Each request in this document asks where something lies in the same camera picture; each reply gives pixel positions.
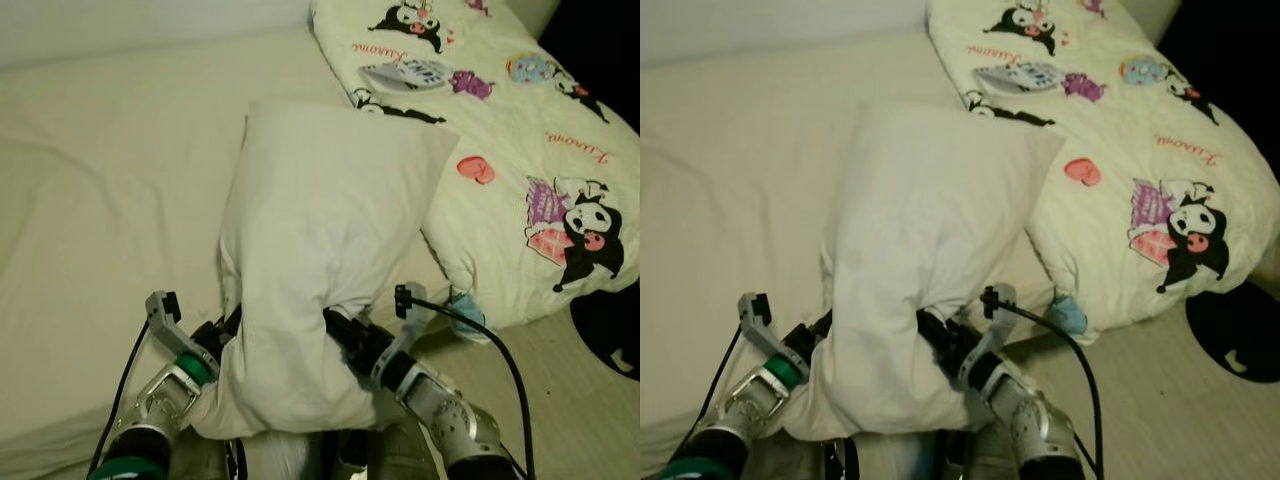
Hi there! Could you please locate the white pillow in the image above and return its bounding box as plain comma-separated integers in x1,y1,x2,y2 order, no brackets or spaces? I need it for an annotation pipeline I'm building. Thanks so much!
188,98,462,442
785,98,1067,442

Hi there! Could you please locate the light blue cloth piece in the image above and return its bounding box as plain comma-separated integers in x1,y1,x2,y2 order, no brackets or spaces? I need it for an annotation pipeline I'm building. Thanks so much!
447,292,491,344
1045,292,1090,337

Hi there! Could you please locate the grey robot lower body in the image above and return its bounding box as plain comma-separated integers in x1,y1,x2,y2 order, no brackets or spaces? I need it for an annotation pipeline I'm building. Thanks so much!
760,430,1013,480
170,425,451,480

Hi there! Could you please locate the cream sheeted bed mattress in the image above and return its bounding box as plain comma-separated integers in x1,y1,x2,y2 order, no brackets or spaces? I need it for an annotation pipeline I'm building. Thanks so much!
0,25,453,477
640,35,1053,477

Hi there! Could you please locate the black round floor mat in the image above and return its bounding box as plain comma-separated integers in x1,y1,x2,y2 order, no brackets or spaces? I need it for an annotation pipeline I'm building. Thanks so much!
570,280,641,382
1185,280,1280,384

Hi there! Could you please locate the cartoon print cream quilt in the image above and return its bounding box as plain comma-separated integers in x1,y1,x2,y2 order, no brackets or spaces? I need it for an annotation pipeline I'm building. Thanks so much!
310,0,641,332
925,0,1280,346

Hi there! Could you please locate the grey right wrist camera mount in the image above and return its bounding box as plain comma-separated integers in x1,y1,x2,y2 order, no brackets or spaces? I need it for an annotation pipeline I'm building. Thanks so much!
960,285,1031,391
372,285,441,391

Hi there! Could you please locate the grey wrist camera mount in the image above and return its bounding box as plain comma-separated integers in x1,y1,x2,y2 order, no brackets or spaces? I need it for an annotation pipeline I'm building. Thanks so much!
960,285,1031,391
737,292,793,363
145,290,203,363
372,285,441,391

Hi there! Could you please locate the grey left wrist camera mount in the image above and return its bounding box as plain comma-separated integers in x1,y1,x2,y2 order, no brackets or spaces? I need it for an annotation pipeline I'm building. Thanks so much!
145,290,203,363
737,292,793,363

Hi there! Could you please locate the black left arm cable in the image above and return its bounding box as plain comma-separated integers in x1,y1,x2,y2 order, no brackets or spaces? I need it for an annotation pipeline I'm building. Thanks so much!
88,320,151,476
668,322,746,471

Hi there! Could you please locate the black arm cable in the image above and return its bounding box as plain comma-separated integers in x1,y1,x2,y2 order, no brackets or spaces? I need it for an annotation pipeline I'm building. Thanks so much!
668,322,746,471
400,290,536,480
985,295,1105,480
88,320,151,476

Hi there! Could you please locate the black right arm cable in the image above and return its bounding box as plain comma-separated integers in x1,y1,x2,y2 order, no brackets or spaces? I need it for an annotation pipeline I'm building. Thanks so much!
985,295,1105,480
400,290,536,480

